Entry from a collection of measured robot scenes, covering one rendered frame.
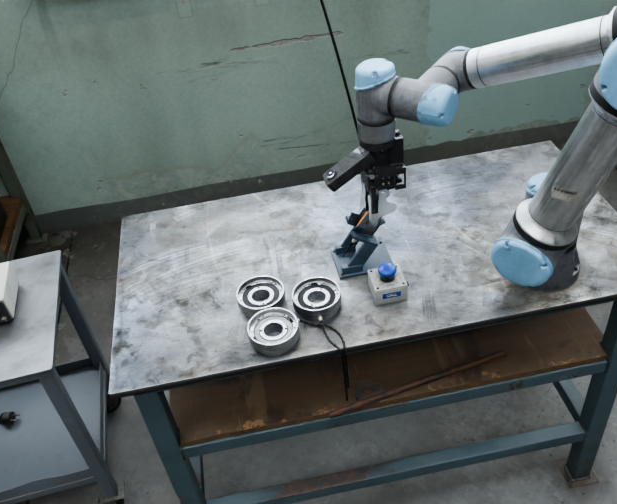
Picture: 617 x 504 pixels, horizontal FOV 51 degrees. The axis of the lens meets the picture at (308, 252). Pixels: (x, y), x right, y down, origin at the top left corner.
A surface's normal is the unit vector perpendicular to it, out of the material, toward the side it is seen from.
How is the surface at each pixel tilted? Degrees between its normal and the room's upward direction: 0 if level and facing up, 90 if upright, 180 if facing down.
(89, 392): 0
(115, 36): 90
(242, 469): 0
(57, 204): 90
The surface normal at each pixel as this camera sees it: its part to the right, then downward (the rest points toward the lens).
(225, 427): -0.10, -0.76
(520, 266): -0.57, 0.66
